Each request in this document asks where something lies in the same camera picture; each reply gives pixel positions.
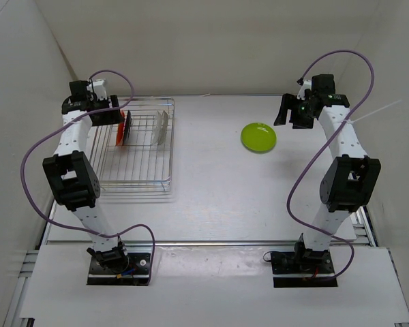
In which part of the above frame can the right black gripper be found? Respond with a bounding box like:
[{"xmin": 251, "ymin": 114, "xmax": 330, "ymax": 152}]
[{"xmin": 273, "ymin": 94, "xmax": 316, "ymax": 129}]

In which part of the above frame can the orange plate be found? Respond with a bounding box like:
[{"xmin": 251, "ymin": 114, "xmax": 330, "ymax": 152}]
[{"xmin": 115, "ymin": 110, "xmax": 125, "ymax": 146}]

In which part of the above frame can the green plate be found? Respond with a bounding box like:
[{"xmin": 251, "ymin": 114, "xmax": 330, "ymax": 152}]
[{"xmin": 241, "ymin": 123, "xmax": 277, "ymax": 153}]

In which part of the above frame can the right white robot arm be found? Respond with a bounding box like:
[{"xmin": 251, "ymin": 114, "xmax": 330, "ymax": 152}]
[{"xmin": 274, "ymin": 74, "xmax": 381, "ymax": 273}]

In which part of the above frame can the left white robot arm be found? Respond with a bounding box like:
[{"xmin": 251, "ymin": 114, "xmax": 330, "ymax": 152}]
[{"xmin": 42, "ymin": 79, "xmax": 130, "ymax": 273}]

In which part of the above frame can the black plate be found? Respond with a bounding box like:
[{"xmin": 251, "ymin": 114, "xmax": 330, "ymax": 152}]
[{"xmin": 122, "ymin": 111, "xmax": 132, "ymax": 145}]

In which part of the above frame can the clear glass plate left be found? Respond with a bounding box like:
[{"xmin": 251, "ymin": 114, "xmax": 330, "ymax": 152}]
[{"xmin": 151, "ymin": 112, "xmax": 164, "ymax": 145}]

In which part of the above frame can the white zip tie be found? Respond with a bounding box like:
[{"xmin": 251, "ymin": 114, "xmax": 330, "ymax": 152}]
[{"xmin": 343, "ymin": 99, "xmax": 402, "ymax": 125}]

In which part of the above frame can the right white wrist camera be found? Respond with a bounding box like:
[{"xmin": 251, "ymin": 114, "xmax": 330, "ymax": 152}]
[{"xmin": 297, "ymin": 78, "xmax": 312, "ymax": 101}]

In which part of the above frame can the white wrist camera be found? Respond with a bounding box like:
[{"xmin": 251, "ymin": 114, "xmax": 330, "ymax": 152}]
[
  {"xmin": 297, "ymin": 78, "xmax": 312, "ymax": 101},
  {"xmin": 87, "ymin": 79, "xmax": 108, "ymax": 101}
]

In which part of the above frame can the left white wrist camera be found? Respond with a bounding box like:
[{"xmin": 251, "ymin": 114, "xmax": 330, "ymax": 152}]
[{"xmin": 87, "ymin": 79, "xmax": 108, "ymax": 101}]

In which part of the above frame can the metal wire dish rack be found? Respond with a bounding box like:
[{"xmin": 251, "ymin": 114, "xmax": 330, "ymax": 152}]
[{"xmin": 88, "ymin": 97, "xmax": 175, "ymax": 196}]

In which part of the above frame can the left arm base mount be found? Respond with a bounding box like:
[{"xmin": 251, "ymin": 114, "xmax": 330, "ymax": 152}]
[{"xmin": 87, "ymin": 251, "xmax": 153, "ymax": 286}]

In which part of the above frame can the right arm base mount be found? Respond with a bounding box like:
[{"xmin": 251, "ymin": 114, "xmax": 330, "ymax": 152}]
[{"xmin": 262, "ymin": 243, "xmax": 338, "ymax": 288}]

